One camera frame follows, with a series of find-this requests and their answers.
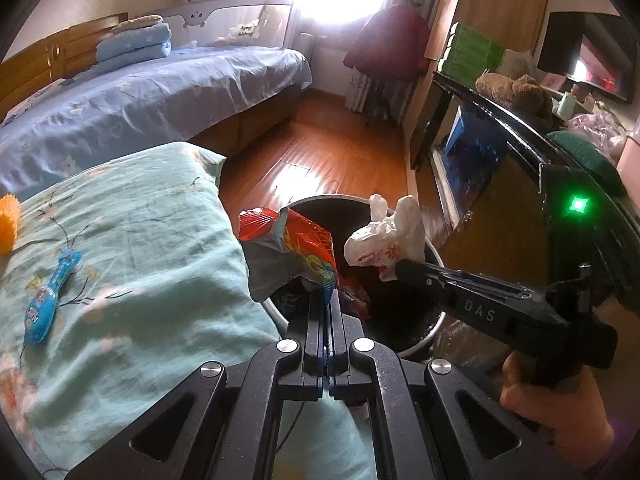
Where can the white bin with black liner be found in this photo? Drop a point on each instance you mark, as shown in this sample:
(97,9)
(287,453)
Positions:
(400,320)

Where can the dark green cloth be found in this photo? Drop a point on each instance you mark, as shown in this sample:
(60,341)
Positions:
(585,152)

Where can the black wooden tv cabinet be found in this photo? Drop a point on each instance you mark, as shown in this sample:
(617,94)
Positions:
(510,210)

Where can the small white bottle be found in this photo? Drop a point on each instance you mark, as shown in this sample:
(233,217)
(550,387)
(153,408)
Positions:
(566,107)

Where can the red wrapper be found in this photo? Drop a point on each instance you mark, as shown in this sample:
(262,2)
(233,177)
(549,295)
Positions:
(357,300)

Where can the folded blue quilt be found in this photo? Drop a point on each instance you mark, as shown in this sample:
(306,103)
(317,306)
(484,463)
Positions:
(135,42)

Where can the person's right forearm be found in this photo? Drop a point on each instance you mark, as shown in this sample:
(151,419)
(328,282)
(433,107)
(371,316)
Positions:
(617,455)

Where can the orange spiky ball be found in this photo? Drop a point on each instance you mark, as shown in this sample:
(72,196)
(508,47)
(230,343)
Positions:
(7,225)

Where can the pink plastic bag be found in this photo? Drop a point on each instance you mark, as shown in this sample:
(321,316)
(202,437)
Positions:
(600,130)

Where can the white radiator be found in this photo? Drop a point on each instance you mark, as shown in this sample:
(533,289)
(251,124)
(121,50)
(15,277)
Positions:
(307,55)

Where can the dark red coat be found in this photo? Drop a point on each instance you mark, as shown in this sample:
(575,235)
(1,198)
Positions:
(385,45)

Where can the wooden headboard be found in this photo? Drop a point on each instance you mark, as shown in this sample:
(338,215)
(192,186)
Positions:
(50,55)

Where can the orange-red snack bag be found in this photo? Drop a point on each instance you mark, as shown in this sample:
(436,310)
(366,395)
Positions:
(305,245)

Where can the black television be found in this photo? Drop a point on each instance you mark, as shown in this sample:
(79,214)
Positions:
(565,40)

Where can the person's right hand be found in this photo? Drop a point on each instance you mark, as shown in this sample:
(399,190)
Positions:
(555,410)

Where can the grey bed guard rail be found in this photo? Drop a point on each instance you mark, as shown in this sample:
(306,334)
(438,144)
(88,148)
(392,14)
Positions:
(225,15)

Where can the green floral quilt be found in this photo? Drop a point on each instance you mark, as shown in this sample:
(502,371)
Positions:
(150,260)

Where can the brown teddy bear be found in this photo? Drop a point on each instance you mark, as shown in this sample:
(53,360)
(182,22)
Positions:
(515,92)

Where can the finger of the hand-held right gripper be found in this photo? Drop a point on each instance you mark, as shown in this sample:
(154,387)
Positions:
(420,272)

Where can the blue toy toothbrush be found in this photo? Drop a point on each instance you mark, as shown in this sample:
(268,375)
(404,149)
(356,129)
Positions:
(45,305)

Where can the dark coat rack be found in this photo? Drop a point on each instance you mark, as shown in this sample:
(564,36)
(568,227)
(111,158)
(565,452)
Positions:
(380,105)

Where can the white plastic bag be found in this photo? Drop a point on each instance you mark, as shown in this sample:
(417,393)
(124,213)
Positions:
(400,225)

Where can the stack of green boxes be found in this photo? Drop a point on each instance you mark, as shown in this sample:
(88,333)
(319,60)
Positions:
(470,52)

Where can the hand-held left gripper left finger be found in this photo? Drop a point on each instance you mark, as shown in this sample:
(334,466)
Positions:
(320,320)

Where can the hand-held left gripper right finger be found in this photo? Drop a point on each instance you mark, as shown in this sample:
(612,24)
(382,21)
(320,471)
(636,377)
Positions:
(335,330)

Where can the bed with blue sheet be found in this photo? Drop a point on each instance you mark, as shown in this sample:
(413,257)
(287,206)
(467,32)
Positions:
(150,90)

